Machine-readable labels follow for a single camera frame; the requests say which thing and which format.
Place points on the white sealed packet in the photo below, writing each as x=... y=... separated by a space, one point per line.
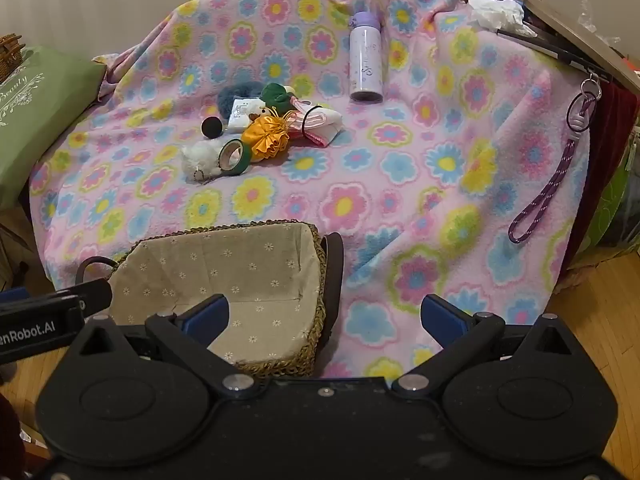
x=242 y=112

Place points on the white crumpled tissue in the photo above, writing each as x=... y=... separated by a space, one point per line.
x=495 y=12

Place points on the orange fabric flower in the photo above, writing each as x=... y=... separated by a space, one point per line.
x=265 y=137

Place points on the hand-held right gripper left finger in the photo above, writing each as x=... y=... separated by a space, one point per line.
x=207 y=317

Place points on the pink cloth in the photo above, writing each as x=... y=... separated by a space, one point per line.
x=325 y=122

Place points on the beige makeup sponge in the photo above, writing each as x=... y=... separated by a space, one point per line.
x=289 y=91

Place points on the dark red cloth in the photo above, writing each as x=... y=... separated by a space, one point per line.
x=610 y=160

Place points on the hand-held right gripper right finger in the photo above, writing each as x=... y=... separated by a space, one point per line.
x=442 y=319

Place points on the black flat tray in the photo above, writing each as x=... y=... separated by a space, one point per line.
x=550 y=49

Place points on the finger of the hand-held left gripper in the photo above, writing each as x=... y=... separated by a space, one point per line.
x=12 y=294
x=95 y=294

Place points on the green patterned bag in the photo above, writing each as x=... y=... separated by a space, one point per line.
x=612 y=210

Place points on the brown wicker basket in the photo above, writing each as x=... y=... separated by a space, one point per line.
x=10 y=55

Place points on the grey flat board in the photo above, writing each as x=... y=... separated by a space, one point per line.
x=575 y=35

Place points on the woven basket with fabric liner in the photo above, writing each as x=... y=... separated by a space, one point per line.
x=225 y=270

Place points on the black foam ball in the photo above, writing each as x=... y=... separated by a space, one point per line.
x=212 y=127

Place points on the tape roll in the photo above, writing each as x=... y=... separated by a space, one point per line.
x=244 y=161

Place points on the green penguin plush toy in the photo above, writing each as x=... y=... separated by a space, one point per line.
x=274 y=94

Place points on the green cushion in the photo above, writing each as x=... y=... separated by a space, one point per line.
x=40 y=120

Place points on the lavender water bottle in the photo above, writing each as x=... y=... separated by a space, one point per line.
x=366 y=60

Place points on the pink floral fleece blanket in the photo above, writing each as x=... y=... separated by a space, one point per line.
x=400 y=185

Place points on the white plush toy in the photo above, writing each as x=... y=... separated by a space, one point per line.
x=200 y=160

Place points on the blue fluffy scrunchie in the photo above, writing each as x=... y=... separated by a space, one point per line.
x=232 y=96

